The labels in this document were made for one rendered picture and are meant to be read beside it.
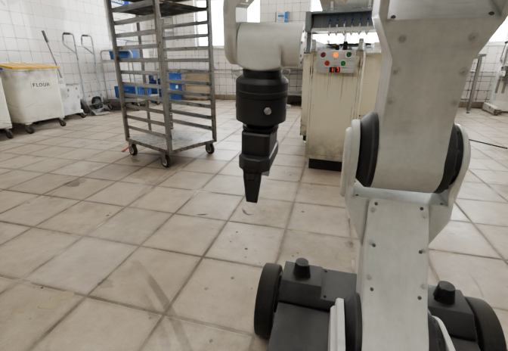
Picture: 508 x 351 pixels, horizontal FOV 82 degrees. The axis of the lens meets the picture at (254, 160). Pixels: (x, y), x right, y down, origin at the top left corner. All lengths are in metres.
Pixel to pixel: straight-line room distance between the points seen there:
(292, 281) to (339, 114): 1.47
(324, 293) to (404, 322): 0.30
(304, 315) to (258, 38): 0.65
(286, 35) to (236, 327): 0.84
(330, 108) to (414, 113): 1.61
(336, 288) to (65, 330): 0.81
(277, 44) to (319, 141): 1.74
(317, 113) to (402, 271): 1.65
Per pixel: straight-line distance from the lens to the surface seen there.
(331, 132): 2.14
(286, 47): 0.46
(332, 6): 2.90
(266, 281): 0.88
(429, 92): 0.52
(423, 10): 0.52
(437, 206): 0.62
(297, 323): 0.82
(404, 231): 0.60
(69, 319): 1.20
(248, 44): 0.47
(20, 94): 4.06
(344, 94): 2.10
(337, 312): 0.62
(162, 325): 1.07
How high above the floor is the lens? 0.77
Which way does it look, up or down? 19 degrees down
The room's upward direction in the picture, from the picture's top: straight up
